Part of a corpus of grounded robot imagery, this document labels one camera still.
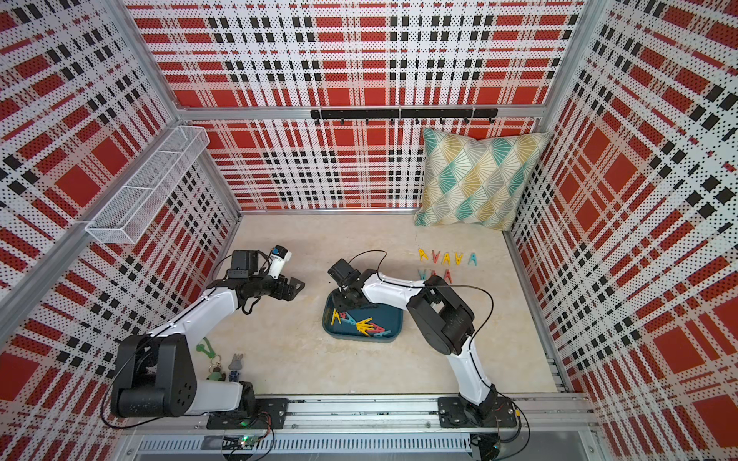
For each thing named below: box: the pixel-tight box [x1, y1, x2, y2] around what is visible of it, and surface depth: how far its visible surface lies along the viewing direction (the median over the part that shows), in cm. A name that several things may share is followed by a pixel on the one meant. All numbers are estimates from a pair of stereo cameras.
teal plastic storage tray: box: [321, 289, 405, 343], surface depth 90 cm
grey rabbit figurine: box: [227, 353, 244, 383], surface depth 82 cm
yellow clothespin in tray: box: [355, 316, 375, 338], surface depth 90 cm
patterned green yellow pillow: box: [414, 127, 550, 232], surface depth 95 cm
